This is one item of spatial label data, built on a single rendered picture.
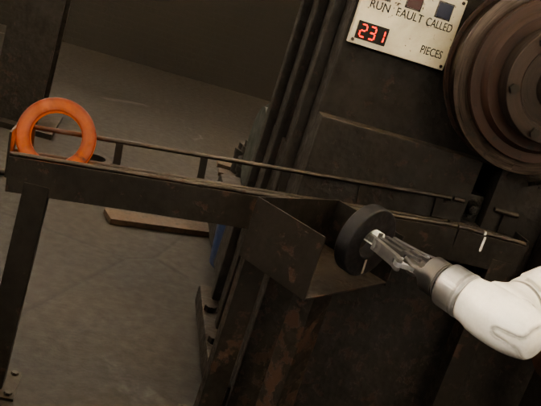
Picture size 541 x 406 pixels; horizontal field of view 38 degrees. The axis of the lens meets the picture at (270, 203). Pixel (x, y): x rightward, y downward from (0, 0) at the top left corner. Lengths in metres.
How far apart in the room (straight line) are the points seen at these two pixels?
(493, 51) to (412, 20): 0.23
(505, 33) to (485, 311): 0.76
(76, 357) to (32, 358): 0.13
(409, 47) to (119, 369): 1.19
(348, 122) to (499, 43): 0.41
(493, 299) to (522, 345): 0.09
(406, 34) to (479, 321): 0.85
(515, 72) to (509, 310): 0.66
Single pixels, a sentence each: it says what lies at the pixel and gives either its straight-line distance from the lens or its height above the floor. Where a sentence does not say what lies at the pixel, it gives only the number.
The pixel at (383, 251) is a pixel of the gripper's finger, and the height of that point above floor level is 0.72.
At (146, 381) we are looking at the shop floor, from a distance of 2.30.
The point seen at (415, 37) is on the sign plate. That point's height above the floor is 1.12.
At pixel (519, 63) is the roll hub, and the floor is 1.14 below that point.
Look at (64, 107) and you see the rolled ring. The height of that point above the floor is 0.73.
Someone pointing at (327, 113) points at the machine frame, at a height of 0.87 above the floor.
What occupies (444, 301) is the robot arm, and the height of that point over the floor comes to 0.69.
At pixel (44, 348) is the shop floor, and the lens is 2.35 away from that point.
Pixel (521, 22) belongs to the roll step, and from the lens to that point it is 1.96.
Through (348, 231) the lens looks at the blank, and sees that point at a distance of 1.58.
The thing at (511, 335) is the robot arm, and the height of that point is 0.70.
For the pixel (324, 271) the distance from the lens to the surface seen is 1.71.
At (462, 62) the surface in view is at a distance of 1.95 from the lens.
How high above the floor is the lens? 1.14
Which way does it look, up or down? 15 degrees down
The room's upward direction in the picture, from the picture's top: 18 degrees clockwise
